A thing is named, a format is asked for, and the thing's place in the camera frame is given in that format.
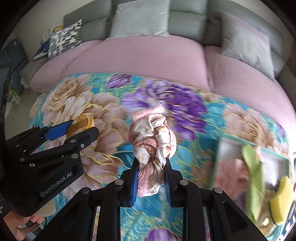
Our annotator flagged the brown tape roll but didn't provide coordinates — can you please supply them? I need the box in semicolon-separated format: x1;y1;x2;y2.
66;113;94;138

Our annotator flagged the pink floral cloth bundle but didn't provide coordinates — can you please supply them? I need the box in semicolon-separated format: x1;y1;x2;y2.
128;105;177;197

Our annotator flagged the light green microfibre cloth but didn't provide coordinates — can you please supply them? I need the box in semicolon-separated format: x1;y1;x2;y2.
242;145;265;223

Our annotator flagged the yellow sponge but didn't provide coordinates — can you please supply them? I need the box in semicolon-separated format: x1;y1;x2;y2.
269;176;294;225

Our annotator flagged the person's left hand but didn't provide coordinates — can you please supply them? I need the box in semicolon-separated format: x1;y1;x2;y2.
4;200;56;240

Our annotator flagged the floral blue blanket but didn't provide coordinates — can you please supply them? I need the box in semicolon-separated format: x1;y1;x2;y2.
28;72;292;241

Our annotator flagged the pink white fluffy towel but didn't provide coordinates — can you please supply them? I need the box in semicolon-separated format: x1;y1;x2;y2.
213;158;249;200

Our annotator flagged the teal shallow box lid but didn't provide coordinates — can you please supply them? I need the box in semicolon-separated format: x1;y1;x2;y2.
210;134;294;237

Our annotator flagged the blue book on sofa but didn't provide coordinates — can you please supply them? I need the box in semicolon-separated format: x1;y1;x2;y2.
33;39;50;61

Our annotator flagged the black white patterned cushion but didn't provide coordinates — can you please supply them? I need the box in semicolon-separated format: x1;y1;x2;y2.
48;19;82;60

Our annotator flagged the pink sofa cover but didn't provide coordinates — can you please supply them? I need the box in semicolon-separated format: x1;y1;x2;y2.
30;35;295;128

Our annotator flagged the grey cushion centre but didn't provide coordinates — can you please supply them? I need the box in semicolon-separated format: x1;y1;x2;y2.
109;0;170;39

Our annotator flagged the grey pink cushion right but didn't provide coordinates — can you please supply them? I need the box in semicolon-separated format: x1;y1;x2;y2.
220;11;275;80

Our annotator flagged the grey green sofa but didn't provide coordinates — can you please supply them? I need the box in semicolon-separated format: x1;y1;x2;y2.
19;0;296;93

